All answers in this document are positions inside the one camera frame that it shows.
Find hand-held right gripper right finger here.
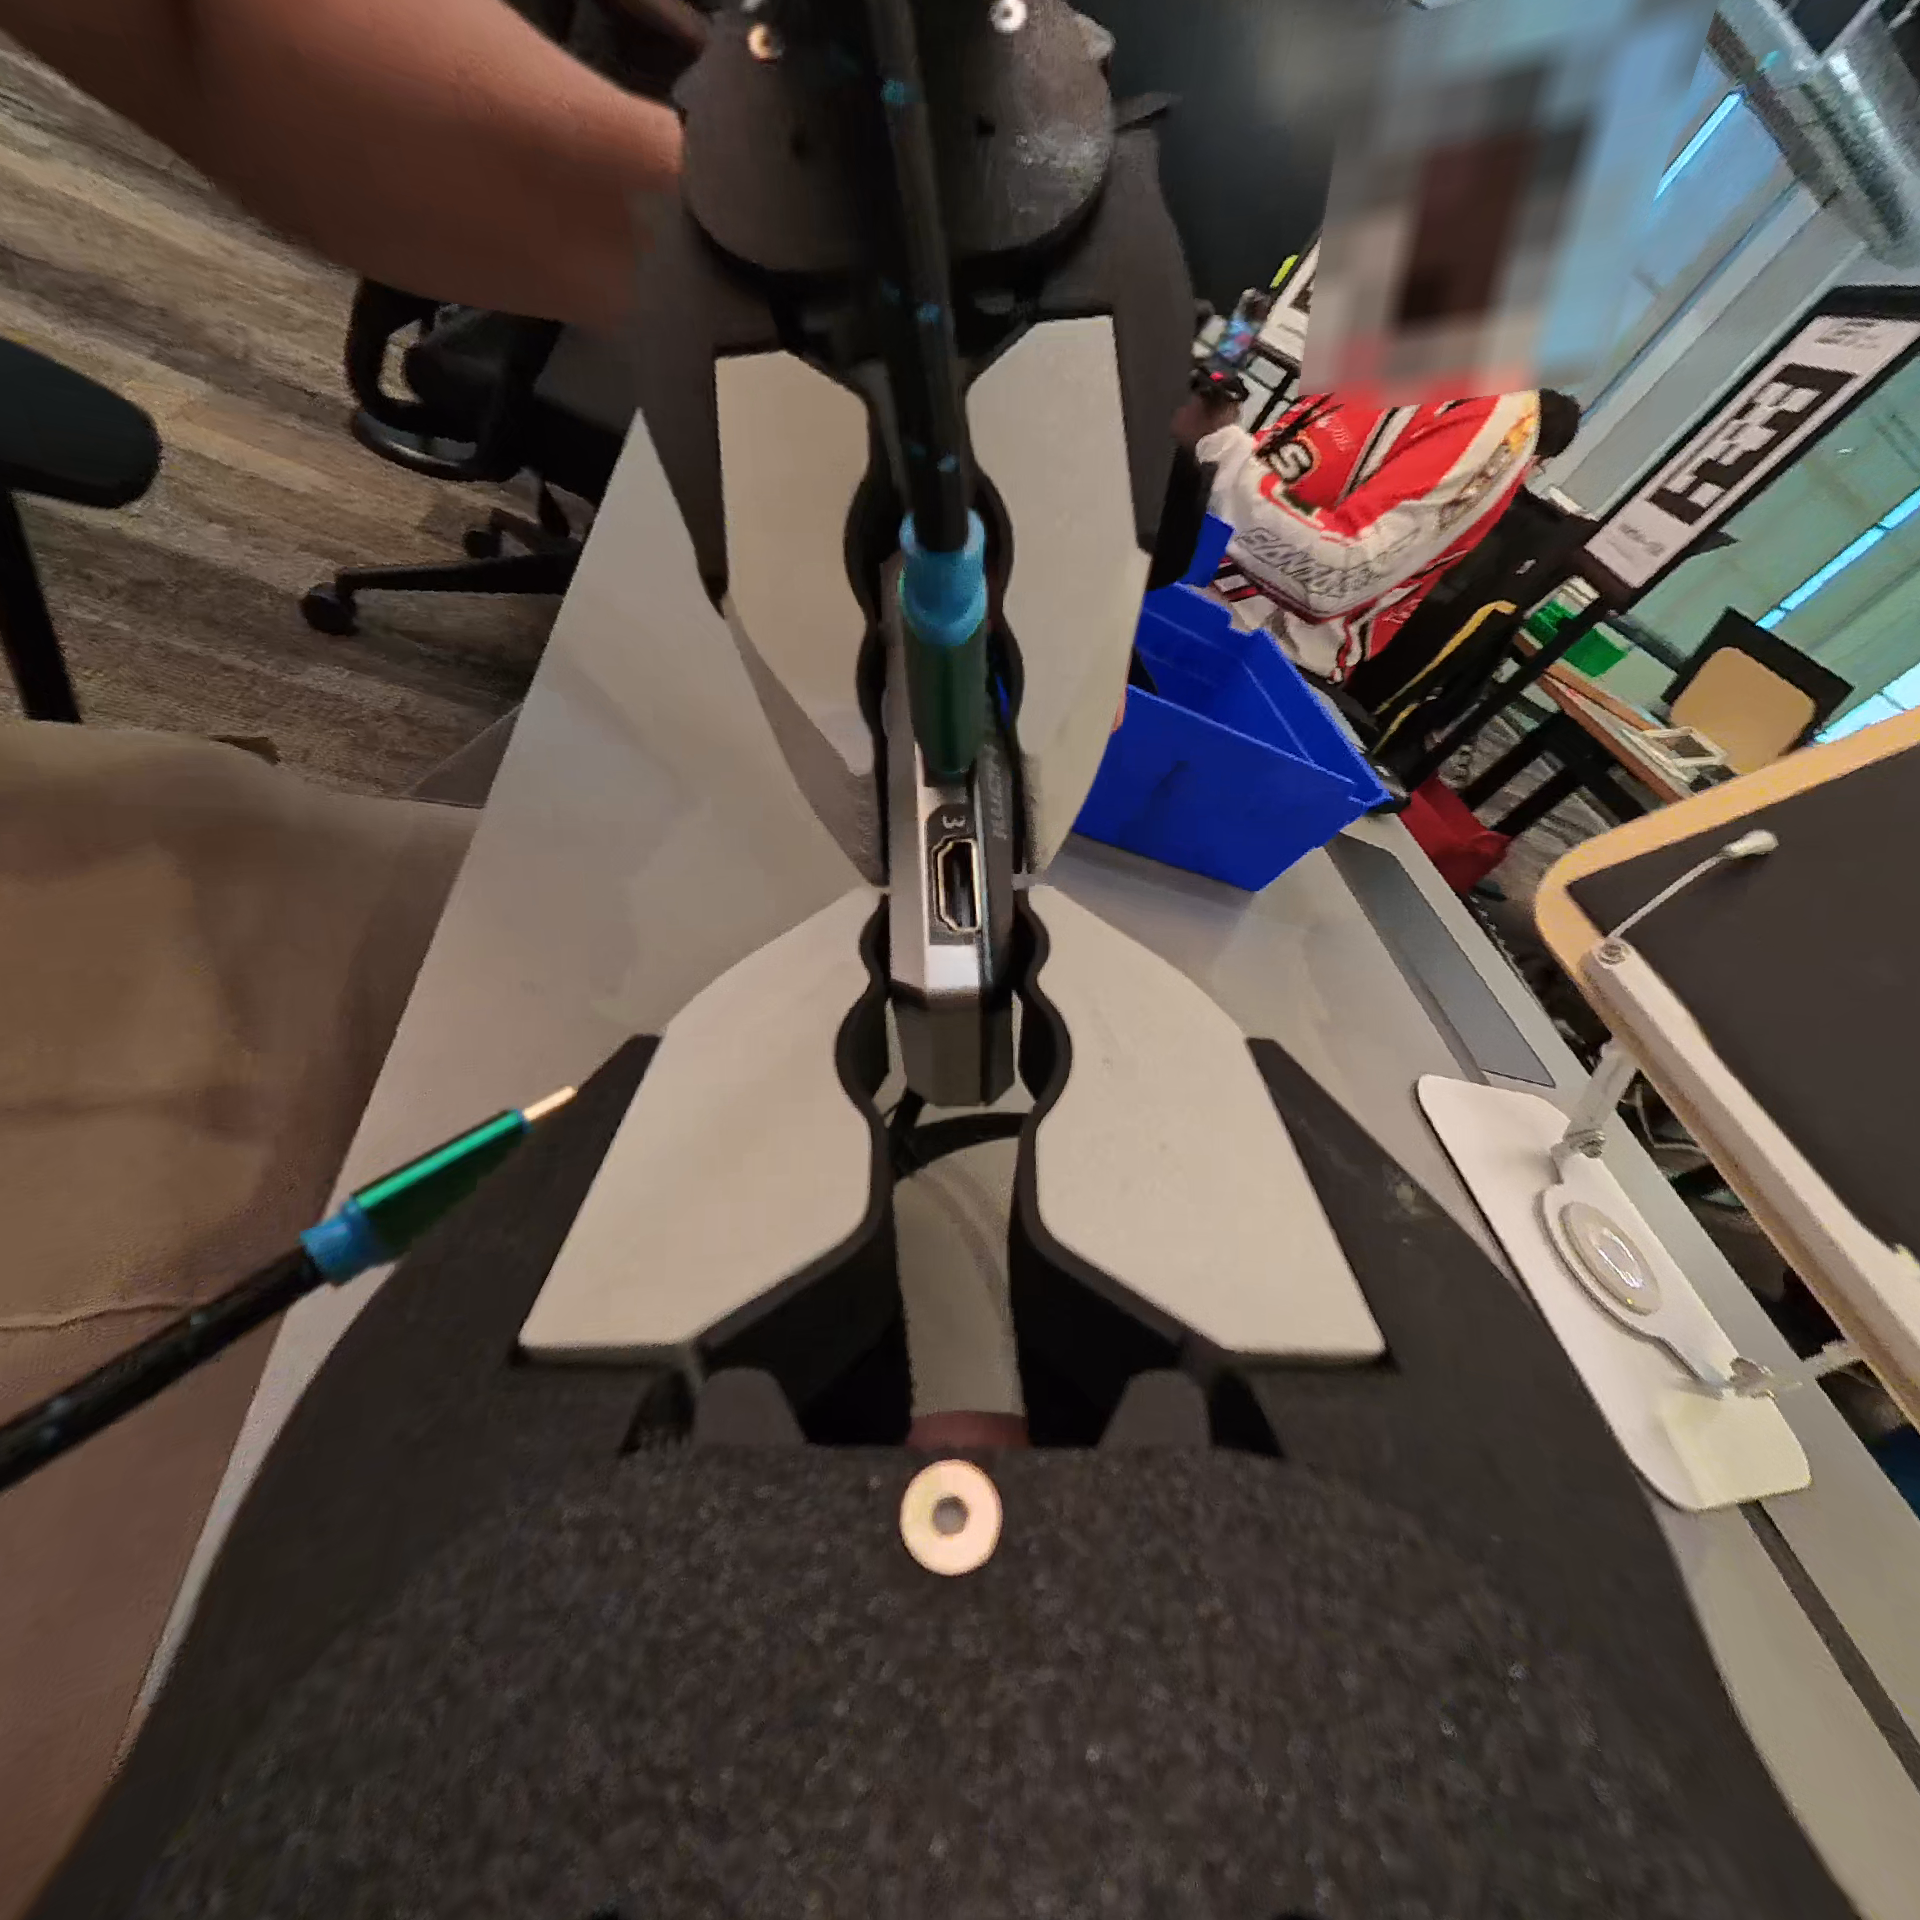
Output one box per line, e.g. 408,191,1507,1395
1007,885,1389,1446

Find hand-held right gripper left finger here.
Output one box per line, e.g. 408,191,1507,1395
513,887,912,1446

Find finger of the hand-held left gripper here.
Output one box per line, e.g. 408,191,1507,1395
711,353,889,889
965,317,1151,877

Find thick braided green-plug HDMI cable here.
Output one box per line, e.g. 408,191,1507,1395
0,0,991,1488

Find white HDMI splitter adapter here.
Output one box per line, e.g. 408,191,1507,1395
881,546,1039,1186

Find person's left forearm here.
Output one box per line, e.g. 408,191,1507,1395
0,0,692,326

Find person in red white jacket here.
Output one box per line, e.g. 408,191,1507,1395
1191,382,1579,683

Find white tablet stand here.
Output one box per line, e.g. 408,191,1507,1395
1416,833,1920,1518

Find black office chair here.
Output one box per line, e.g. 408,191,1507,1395
300,277,640,637
0,336,164,726

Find black bag yellow trim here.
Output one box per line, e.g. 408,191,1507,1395
1351,496,1548,759

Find red box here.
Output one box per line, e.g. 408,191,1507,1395
1398,778,1512,896

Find person's beige trousers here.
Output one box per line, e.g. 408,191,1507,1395
0,721,489,1920

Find pale yellow sticky note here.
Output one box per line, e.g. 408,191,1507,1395
1657,1387,1813,1514

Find wood framed black board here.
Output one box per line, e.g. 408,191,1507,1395
1534,718,1920,1203

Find black framed marker tag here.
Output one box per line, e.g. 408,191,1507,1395
1581,287,1920,597

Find black framed tan board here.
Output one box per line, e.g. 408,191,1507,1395
1661,609,1856,778

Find dark grey desk cable cover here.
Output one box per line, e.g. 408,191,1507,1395
1333,838,1556,1093

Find silver ventilation duct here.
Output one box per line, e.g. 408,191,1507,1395
1709,0,1920,262

